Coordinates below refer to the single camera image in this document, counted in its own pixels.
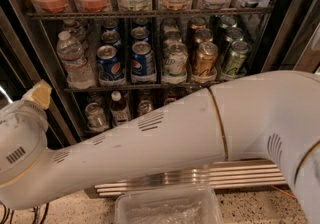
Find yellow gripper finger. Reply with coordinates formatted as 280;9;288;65
22;80;52;110

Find clear water bottle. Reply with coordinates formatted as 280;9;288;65
63;19;89;50
56;31;96;89

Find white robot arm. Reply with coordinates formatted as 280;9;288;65
0;71;320;224

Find silver can bottom shelf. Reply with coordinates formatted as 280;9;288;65
85;102;109;132

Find brown tea bottle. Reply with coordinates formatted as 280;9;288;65
110;91;131;126

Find orange can bottom shelf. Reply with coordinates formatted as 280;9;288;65
137;100;154;116

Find steel fridge vent grille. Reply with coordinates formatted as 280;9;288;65
85;159;286;199

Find front left Pepsi can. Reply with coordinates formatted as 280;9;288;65
96;45;125;86

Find second row left Pepsi can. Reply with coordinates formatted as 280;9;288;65
101;31;121;48

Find second row pepsi can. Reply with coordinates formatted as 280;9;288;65
101;31;121;48
131;27;150;43

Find front right Pepsi can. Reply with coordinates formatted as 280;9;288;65
131;41;156;83

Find second row right Pepsi can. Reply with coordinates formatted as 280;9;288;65
131;27;150;43

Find white green soda can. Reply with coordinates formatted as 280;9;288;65
162;42;188;84

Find gold soda can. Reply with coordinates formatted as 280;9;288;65
192;42;218;83

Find second row gold can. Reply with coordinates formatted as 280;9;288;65
193;28;213;46

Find clear plastic bin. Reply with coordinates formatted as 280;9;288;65
114;185;223;224

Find second row green can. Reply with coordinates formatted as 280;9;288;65
221;27;244;47

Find middle wire shelf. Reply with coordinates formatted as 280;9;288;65
64;80;224;93

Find wire shelf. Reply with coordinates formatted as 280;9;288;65
64;80;224;93
27;7;273;20

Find black floor cables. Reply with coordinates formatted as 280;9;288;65
0;201;50;224

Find upper wire shelf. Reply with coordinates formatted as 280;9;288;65
27;7;273;20

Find orange floor cable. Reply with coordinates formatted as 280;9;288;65
271;185;297;200

